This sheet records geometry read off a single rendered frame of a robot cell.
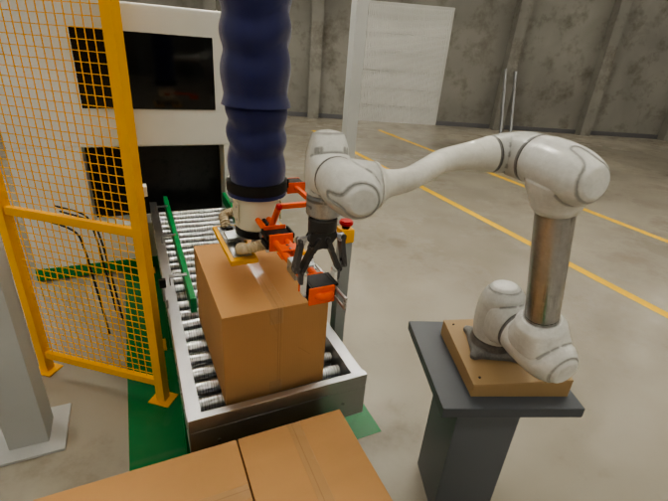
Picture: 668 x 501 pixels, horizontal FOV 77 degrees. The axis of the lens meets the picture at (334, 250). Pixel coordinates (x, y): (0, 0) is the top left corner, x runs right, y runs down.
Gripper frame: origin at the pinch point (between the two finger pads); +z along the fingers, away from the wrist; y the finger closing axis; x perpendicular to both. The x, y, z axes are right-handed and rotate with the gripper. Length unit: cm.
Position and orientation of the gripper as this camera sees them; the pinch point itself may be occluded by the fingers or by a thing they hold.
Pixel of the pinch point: (318, 283)
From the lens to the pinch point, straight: 117.1
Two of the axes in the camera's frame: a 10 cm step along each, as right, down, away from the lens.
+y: -9.1, 1.2, -4.0
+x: 4.1, 4.2, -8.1
